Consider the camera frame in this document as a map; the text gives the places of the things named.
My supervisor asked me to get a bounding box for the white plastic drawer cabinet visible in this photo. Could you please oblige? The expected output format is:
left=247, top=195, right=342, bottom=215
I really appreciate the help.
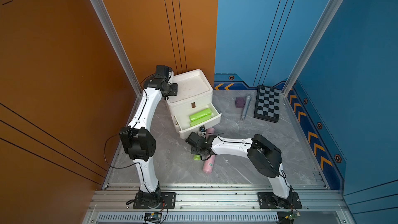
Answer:
left=167, top=69, right=222, bottom=139

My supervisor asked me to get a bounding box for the white drawer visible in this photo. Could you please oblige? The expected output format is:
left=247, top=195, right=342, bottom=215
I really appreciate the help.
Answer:
left=172, top=103, right=222, bottom=139

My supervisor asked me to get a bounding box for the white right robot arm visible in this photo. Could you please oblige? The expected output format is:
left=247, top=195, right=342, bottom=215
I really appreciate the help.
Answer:
left=186, top=132, right=292, bottom=200

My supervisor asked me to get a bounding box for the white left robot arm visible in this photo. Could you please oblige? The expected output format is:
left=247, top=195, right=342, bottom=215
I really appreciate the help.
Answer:
left=119, top=73, right=178, bottom=195

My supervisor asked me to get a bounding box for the pink roll upper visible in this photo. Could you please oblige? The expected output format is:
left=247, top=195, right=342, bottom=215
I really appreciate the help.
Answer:
left=205, top=127, right=215, bottom=136

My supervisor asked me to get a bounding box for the pink roll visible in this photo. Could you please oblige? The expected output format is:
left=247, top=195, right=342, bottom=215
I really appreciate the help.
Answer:
left=203, top=155, right=216, bottom=174
left=205, top=127, right=215, bottom=136

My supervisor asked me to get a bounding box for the pink roll lower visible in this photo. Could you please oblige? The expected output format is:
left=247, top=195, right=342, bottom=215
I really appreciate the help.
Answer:
left=203, top=155, right=216, bottom=174

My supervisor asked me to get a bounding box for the purple small block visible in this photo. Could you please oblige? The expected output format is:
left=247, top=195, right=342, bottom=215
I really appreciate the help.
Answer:
left=235, top=97, right=246, bottom=108

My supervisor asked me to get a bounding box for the grey microphone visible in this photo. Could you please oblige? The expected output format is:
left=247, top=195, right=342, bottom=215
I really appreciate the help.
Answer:
left=240, top=95, right=252, bottom=120

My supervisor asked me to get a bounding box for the black white chessboard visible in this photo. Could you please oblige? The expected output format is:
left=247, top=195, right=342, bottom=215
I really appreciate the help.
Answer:
left=254, top=85, right=280, bottom=123

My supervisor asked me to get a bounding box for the green circuit board left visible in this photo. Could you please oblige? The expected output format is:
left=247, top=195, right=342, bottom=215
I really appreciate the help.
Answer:
left=143, top=212, right=163, bottom=224

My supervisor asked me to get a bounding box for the green circuit board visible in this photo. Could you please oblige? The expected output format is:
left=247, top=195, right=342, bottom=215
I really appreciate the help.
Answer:
left=143, top=212, right=163, bottom=224
left=283, top=213, right=301, bottom=223

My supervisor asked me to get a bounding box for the green circuit board right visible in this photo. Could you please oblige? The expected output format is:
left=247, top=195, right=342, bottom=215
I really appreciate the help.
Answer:
left=283, top=213, right=301, bottom=223

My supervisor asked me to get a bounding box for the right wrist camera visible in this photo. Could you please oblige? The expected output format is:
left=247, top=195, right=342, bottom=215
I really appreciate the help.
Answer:
left=198, top=125, right=206, bottom=136

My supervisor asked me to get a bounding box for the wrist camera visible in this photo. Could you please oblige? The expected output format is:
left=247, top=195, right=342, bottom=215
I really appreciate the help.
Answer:
left=154, top=65, right=173, bottom=81
left=198, top=125, right=206, bottom=136

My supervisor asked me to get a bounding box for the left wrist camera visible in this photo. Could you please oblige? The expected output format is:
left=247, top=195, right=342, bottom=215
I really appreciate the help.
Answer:
left=154, top=65, right=173, bottom=81

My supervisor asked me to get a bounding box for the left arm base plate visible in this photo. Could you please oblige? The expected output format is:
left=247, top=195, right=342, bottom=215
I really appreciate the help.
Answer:
left=133, top=190, right=176, bottom=209

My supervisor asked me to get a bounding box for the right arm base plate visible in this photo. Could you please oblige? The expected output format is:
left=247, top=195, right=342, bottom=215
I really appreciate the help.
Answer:
left=257, top=192, right=302, bottom=209

